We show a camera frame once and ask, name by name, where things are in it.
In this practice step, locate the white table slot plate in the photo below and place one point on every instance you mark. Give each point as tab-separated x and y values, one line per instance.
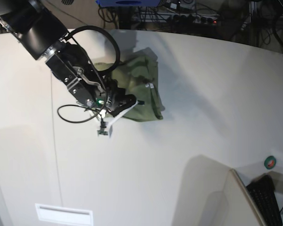
65	216

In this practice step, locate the blue box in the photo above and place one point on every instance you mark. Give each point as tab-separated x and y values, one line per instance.
128	3

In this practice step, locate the green t-shirt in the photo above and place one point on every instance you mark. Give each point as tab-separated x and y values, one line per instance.
138	75

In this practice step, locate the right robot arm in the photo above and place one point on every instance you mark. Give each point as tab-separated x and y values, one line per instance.
45	36

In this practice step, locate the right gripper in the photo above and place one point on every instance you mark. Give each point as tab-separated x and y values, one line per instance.
111	105

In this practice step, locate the black keyboard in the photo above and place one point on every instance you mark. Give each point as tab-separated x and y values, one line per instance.
262	192

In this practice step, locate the green tape roll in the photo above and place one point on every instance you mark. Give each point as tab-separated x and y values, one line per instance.
270	162

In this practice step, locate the black power strip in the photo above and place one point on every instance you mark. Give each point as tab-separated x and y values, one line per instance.
199	19

